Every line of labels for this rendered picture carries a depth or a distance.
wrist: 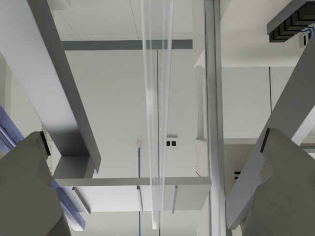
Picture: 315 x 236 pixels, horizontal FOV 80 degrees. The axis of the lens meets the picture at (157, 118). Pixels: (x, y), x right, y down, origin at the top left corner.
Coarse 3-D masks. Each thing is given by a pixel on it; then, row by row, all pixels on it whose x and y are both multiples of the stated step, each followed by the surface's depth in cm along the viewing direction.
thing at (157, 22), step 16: (144, 0) 8; (160, 0) 8; (144, 16) 8; (160, 16) 8; (144, 32) 8; (160, 32) 9; (144, 48) 9; (160, 48) 9; (144, 64) 10; (160, 64) 10; (144, 80) 10; (160, 80) 10; (160, 96) 11; (160, 112) 12; (160, 128) 13; (160, 144) 14; (160, 160) 15; (160, 176) 17; (160, 192) 19; (160, 208) 22; (160, 224) 26
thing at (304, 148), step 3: (303, 147) 37; (306, 147) 37; (309, 147) 37; (312, 147) 37; (306, 150) 32; (309, 150) 32; (312, 150) 32; (309, 153) 32; (312, 153) 32; (312, 156) 32; (246, 216) 50; (243, 219) 51
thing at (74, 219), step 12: (0, 108) 13; (0, 120) 12; (0, 132) 13; (12, 132) 14; (0, 144) 14; (12, 144) 14; (60, 192) 20; (72, 204) 23; (72, 216) 23; (84, 228) 27
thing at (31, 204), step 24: (24, 144) 9; (0, 168) 8; (24, 168) 8; (48, 168) 9; (0, 192) 7; (24, 192) 7; (48, 192) 7; (0, 216) 6; (24, 216) 6; (48, 216) 6
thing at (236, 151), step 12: (204, 144) 79; (228, 144) 68; (240, 144) 68; (252, 144) 68; (300, 144) 68; (312, 144) 68; (204, 156) 79; (228, 156) 68; (240, 156) 68; (204, 168) 79; (228, 168) 68; (240, 168) 68; (228, 180) 68; (228, 192) 68; (204, 204) 80; (204, 216) 80; (204, 228) 80
